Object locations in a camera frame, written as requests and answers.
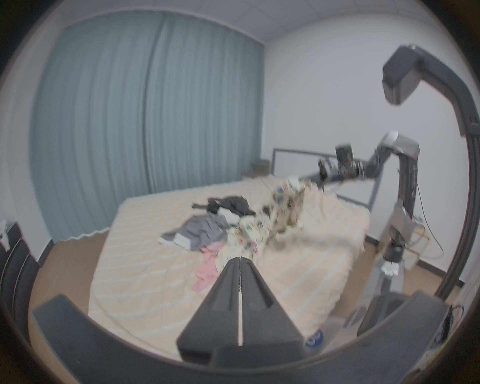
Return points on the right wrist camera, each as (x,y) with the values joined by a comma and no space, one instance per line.
(344,153)

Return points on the bed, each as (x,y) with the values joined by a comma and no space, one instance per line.
(150,262)

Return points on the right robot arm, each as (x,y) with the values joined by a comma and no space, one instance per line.
(407,180)

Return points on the black garment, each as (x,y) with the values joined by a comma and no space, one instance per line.
(234,204)

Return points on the blue-green curtain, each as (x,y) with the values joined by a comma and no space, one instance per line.
(112,112)

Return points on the pink garment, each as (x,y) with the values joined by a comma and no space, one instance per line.
(208,268)

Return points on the grey bedside table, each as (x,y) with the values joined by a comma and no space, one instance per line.
(261,166)

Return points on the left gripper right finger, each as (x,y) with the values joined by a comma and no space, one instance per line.
(270,322)

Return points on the grey garment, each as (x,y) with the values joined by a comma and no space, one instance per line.
(204,228)

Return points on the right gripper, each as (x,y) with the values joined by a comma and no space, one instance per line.
(345,170)

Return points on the white printed pyjama top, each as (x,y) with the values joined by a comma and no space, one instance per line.
(285,202)

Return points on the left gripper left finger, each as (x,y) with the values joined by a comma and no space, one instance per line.
(213,322)

